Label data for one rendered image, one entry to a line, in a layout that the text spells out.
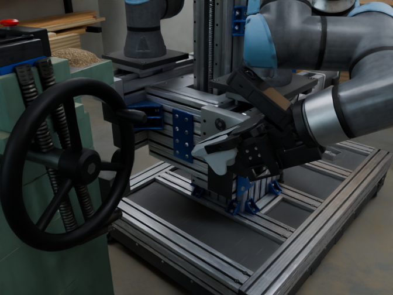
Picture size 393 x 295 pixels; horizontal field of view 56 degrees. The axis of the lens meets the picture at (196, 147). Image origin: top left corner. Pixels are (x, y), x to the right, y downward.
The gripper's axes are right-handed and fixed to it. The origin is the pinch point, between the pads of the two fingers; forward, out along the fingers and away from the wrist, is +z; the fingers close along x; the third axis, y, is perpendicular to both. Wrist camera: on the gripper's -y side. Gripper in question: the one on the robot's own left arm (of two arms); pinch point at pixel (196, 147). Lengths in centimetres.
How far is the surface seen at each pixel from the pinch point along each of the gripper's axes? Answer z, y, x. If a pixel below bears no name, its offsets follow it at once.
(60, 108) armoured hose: 16.3, -16.2, -7.8
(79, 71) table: 25.7, -22.7, 9.2
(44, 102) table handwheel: 7.6, -17.1, -16.8
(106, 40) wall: 273, -92, 313
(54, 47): 38, -33, 17
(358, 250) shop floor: 14, 88, 91
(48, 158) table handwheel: 19.0, -9.6, -12.9
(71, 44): 38, -32, 23
